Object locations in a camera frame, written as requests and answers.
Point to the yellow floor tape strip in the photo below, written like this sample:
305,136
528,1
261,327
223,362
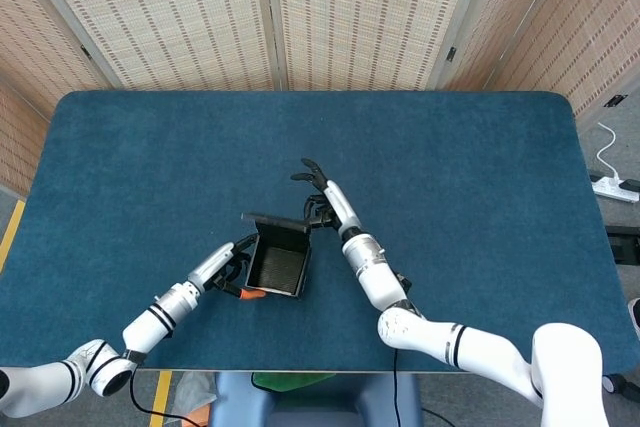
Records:
15,222
161,392

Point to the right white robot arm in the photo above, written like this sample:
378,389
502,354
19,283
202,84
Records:
380,282

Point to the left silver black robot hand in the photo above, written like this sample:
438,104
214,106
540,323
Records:
210,267

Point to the green cloth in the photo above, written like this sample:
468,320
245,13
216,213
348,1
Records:
290,381

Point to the woven folding screen panel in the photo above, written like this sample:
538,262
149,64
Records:
365,22
35,32
590,37
175,22
500,12
15,147

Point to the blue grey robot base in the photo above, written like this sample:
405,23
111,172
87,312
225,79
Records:
340,404

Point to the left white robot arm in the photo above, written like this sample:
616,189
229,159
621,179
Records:
155,319

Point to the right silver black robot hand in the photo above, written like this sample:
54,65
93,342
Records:
342,207

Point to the clear plastic bag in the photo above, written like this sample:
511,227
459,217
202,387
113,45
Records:
192,394

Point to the black screen hinge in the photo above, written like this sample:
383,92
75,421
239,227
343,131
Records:
86,52
451,54
615,100

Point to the black foldable cardboard box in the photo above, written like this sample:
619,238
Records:
280,267

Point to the black caster wheel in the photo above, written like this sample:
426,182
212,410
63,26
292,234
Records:
612,383

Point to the orange object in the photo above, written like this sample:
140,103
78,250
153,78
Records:
197,418

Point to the white power strip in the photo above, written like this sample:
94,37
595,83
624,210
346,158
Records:
615,190

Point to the black equipment box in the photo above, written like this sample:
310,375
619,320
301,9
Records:
625,247

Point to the blue felt-covered table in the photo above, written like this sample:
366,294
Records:
150,172

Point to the black power plug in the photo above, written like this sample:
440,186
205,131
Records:
631,186

